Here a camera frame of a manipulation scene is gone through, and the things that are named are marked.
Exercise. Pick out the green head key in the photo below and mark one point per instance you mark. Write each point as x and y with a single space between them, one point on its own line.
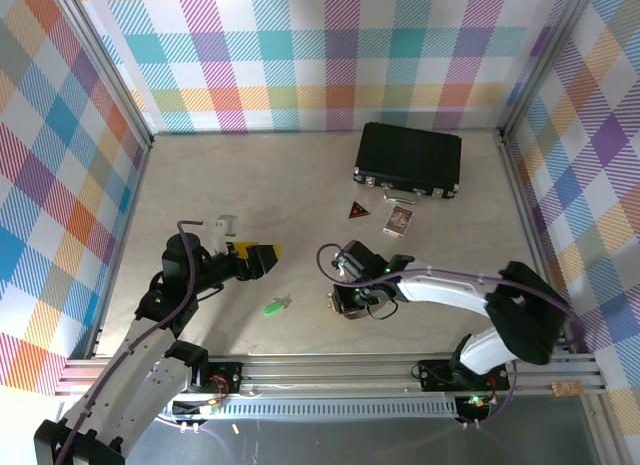
271 310

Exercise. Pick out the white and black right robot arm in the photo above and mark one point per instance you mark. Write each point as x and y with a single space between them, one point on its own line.
450 292

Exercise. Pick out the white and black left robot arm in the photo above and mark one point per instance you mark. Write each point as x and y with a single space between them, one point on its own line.
132 345

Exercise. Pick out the red triangle badge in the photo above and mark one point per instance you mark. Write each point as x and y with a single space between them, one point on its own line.
357 211

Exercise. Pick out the grey metal sheet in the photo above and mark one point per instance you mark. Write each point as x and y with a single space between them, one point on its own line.
350 442

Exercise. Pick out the small connector board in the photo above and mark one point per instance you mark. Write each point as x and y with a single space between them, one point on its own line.
477 401
210 407

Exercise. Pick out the small orange circuit board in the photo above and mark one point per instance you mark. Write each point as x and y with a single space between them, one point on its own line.
567 388

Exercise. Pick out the aluminium side rail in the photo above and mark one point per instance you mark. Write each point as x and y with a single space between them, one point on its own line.
120 255
530 225

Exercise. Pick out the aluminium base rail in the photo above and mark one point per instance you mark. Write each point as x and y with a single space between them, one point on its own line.
325 375

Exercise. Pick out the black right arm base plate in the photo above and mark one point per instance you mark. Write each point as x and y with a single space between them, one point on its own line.
435 375

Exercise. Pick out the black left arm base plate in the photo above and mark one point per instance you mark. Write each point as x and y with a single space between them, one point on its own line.
225 377

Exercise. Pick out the aluminium corner post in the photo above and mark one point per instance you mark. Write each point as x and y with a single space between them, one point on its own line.
547 60
105 70

